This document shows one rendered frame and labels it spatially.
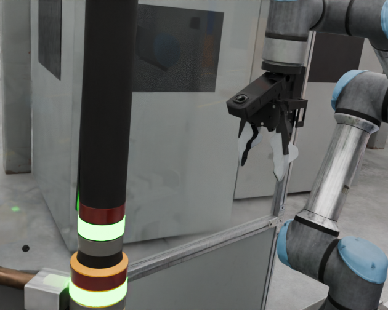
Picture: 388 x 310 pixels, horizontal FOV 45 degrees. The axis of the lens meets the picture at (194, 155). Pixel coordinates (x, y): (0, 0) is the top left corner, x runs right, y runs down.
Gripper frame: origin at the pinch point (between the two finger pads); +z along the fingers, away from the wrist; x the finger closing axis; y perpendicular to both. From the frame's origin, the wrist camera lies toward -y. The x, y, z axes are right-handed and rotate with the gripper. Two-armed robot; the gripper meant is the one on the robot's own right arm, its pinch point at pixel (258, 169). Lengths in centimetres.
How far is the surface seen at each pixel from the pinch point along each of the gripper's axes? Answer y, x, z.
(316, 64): 314, 193, 13
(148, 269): 13, 46, 51
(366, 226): 322, 115, 148
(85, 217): -52, -26, -14
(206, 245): 37, 45, 49
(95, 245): -52, -26, -12
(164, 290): 20, 46, 61
